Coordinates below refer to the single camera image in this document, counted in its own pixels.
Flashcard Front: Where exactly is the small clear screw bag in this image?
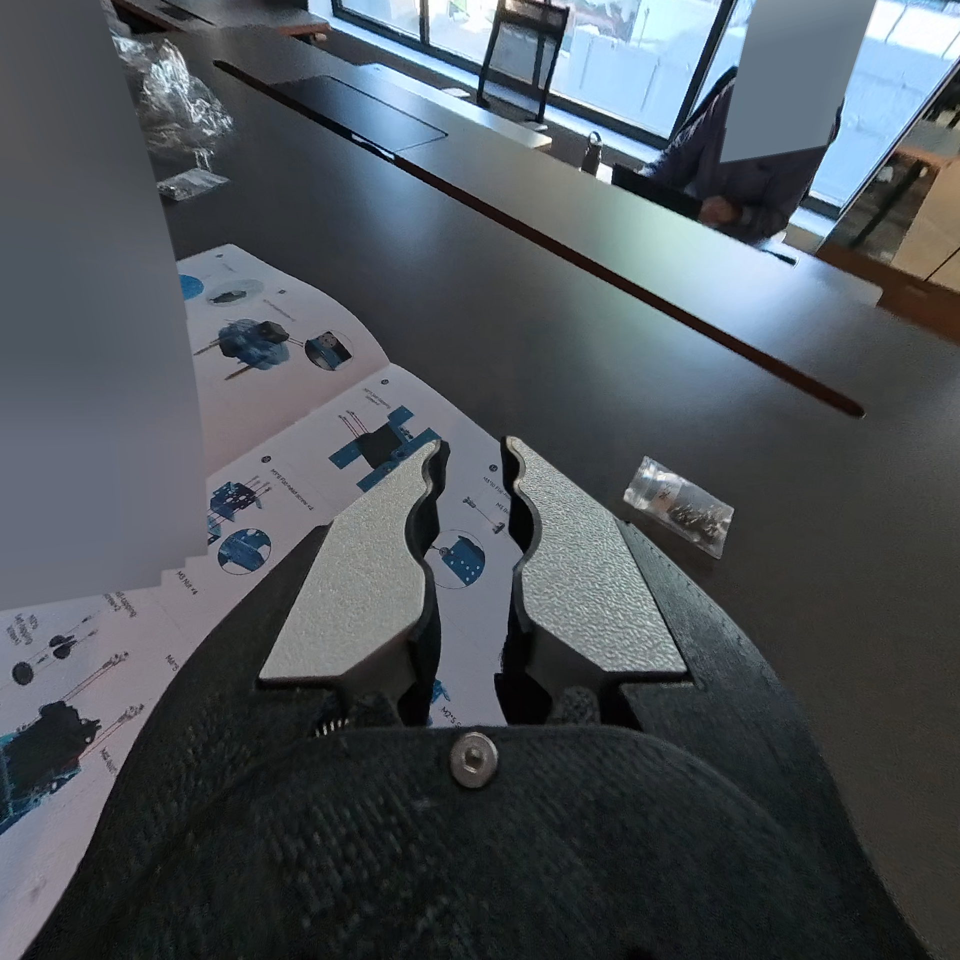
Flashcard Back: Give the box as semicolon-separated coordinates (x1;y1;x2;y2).
622;455;735;558

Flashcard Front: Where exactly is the desk cable hatch lid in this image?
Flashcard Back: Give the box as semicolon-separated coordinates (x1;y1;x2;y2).
273;75;449;160

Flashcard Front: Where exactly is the large black-framed window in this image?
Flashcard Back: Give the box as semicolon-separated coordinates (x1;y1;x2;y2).
333;0;960;213

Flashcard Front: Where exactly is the small flat screw bag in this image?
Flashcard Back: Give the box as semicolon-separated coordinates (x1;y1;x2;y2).
156;168;230;202

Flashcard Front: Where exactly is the black frame chair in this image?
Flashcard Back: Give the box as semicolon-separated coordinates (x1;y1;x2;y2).
477;0;571;123

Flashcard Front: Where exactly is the large cardboard box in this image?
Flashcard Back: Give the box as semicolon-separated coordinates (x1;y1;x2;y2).
817;146;960;342

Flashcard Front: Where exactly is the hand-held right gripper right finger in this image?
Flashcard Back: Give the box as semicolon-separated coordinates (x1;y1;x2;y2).
496;435;689;725

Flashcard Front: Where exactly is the dark table with wooden edge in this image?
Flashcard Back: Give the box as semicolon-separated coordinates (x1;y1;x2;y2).
112;0;331;42

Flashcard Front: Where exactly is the crumpled clear plastic bag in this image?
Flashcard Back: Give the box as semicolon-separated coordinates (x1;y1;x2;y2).
111;30;235;177

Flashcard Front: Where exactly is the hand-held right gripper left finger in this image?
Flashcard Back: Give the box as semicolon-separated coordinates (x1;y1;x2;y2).
257;438;453;721

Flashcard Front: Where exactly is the grey laptop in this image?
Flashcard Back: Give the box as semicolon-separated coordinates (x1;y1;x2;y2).
611;162;708;220

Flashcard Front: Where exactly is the dark grey desk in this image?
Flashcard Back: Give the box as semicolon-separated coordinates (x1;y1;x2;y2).
111;22;960;960

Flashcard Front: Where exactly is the illustrated assembly manual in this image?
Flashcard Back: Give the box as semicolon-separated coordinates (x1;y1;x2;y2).
0;243;526;957

